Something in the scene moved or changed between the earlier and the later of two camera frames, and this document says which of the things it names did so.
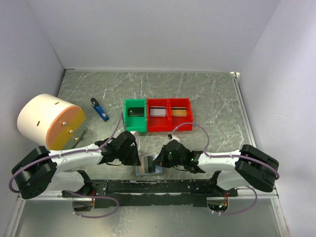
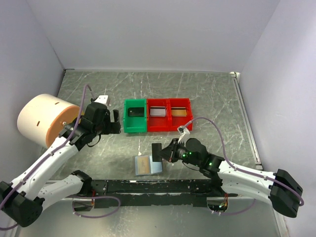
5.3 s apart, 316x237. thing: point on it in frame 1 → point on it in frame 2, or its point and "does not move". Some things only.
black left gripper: [135, 159] → [113, 127]
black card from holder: [136, 111] does not move
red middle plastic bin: [157, 124] does not move
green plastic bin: [135, 123] does not move
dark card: [151, 165] → [155, 147]
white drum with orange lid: [51, 122] does not move
